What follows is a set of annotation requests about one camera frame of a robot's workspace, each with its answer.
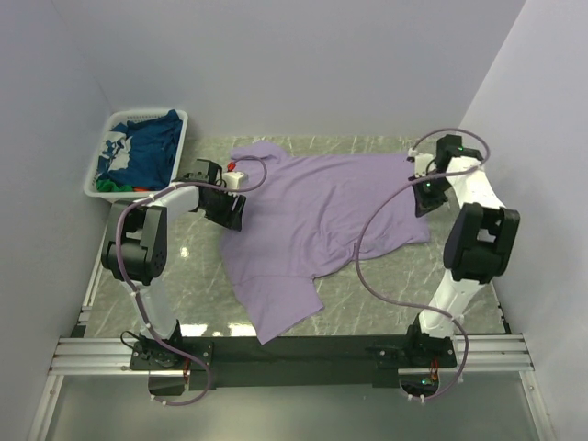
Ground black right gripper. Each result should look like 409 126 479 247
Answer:
408 171 451 219

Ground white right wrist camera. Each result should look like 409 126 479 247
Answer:
413 153 435 178

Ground green t shirt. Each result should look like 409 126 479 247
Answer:
95 179 134 193

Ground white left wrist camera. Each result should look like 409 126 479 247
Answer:
221 171 248 190

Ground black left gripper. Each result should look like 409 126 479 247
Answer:
202 186 246 232

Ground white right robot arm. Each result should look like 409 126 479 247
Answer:
409 134 520 339

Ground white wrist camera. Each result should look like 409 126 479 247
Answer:
413 153 435 178
221 171 248 190

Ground purple t shirt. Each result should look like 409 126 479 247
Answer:
220 141 430 344

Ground blue printed t shirt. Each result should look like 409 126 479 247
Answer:
94 109 183 191

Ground aluminium frame rail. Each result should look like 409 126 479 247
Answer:
25 256 555 441

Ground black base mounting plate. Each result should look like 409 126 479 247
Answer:
130 335 458 390

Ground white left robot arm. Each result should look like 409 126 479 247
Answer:
101 159 248 369

